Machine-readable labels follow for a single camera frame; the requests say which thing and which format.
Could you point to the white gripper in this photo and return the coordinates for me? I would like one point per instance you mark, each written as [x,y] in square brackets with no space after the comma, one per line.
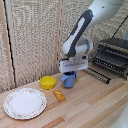
[73,64]

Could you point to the cobalt blue cup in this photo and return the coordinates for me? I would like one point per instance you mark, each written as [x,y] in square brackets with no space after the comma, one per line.
[69,79]

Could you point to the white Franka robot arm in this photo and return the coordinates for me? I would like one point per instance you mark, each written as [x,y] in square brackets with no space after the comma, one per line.
[87,28]

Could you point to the yellow bowl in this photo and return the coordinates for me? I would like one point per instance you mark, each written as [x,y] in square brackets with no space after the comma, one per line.
[48,82]

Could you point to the orange bread piece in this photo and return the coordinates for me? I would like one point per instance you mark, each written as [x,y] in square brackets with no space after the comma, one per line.
[59,95]

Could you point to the white patterned plate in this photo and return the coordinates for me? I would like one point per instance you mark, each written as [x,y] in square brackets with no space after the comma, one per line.
[25,103]

